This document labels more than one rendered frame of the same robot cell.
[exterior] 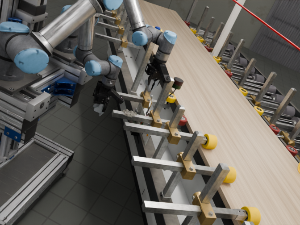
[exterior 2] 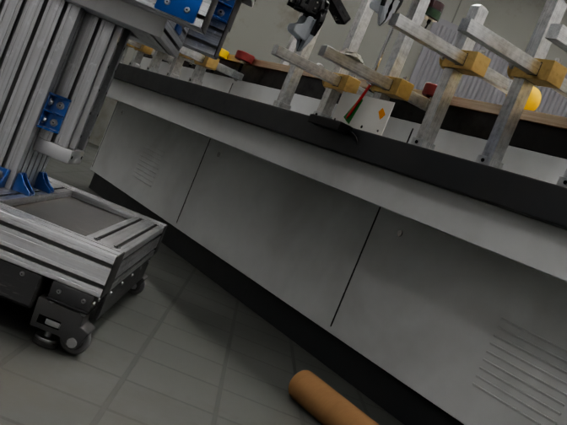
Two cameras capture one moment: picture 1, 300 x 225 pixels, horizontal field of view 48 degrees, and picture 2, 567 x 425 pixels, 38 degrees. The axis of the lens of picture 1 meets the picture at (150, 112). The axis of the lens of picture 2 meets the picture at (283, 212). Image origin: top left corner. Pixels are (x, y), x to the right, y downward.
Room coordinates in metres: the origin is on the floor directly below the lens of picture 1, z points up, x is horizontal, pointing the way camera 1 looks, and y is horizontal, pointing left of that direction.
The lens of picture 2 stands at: (-0.57, 0.45, 0.51)
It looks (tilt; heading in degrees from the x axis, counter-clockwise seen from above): 3 degrees down; 352
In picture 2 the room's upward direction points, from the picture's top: 22 degrees clockwise
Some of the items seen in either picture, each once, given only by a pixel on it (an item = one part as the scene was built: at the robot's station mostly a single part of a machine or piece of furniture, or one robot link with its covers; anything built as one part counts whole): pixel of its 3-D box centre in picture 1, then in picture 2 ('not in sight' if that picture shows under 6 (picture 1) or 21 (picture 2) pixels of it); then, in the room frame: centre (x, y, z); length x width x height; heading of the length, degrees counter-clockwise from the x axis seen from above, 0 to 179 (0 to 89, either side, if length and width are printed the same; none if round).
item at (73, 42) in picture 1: (65, 39); not in sight; (1.75, 0.60, 1.09); 0.15 x 0.15 x 0.10
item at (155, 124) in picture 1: (155, 119); (391, 87); (1.74, -0.05, 0.84); 0.13 x 0.06 x 0.05; 24
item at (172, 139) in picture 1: (171, 132); (463, 61); (1.51, -0.15, 0.94); 0.13 x 0.06 x 0.05; 24
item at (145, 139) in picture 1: (143, 126); (360, 112); (1.78, 0.00, 0.75); 0.26 x 0.01 x 0.10; 24
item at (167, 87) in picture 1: (156, 111); (391, 72); (1.76, -0.03, 0.89); 0.03 x 0.03 x 0.48; 24
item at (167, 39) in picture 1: (167, 42); not in sight; (1.76, 0.07, 1.30); 0.09 x 0.08 x 0.11; 77
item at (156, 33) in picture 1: (150, 34); not in sight; (1.77, 0.17, 1.30); 0.11 x 0.11 x 0.08; 77
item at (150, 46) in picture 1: (142, 66); (305, 46); (2.23, 0.18, 0.92); 0.05 x 0.04 x 0.45; 24
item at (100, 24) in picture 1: (115, 28); not in sight; (3.07, 0.61, 0.83); 0.43 x 0.03 x 0.04; 114
